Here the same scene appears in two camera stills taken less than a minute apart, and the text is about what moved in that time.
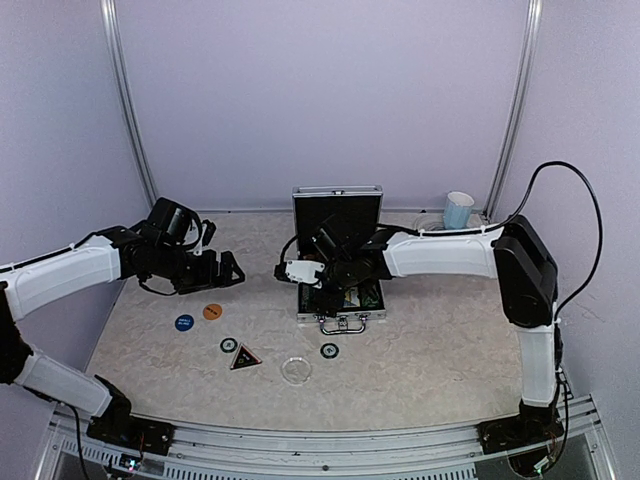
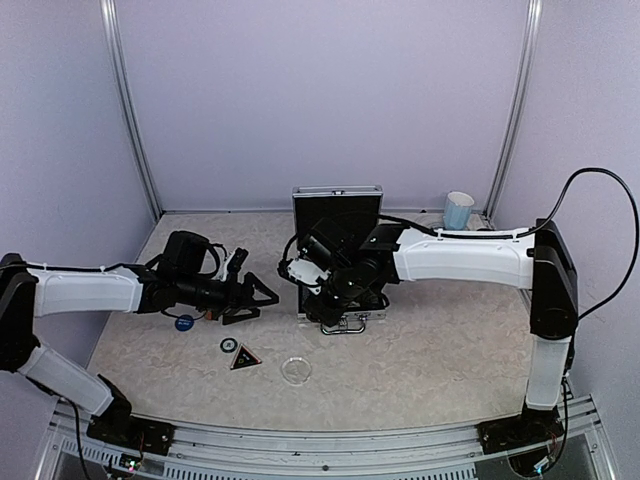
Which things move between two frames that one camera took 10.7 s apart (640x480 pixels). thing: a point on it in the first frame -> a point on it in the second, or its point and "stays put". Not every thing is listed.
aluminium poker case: (312, 206) stays put
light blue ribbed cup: (457, 210) stays put
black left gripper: (208, 277) -> (232, 303)
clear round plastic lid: (295, 371) stays put
